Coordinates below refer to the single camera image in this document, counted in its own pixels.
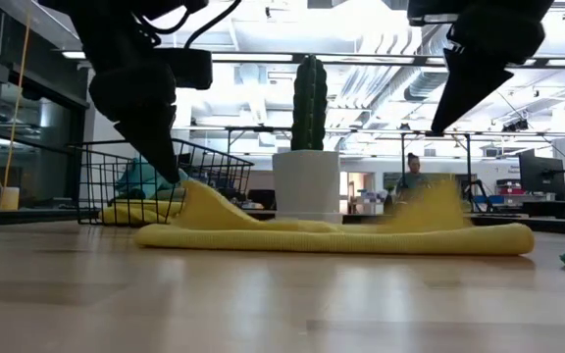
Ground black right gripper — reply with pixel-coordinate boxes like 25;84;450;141
430;0;556;134

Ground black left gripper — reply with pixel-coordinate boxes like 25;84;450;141
88;47;214;185

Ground teal microfiber towel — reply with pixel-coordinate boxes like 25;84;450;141
115;156;188;200

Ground black wire basket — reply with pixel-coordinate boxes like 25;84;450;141
69;138;255;227

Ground standing person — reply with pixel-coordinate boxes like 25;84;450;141
394;152;434;197

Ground red storage boxes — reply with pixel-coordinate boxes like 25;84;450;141
495;178;527;196

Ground black computer monitor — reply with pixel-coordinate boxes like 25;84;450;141
517;155;565;201

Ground white plant pot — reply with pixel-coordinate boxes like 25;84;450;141
272;150;343;225

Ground green cactus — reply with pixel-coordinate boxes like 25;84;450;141
289;54;329;152

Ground yellow cup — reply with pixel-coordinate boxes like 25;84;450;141
0;186;21;211

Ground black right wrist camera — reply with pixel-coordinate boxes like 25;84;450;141
407;0;465;26

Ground black background rig frame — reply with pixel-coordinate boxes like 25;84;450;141
399;130;473;197

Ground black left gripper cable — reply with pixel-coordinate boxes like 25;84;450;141
134;0;243;50

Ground orange extension cable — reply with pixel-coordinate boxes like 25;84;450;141
0;0;33;190

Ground black table frame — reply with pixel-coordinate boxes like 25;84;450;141
242;210;565;237

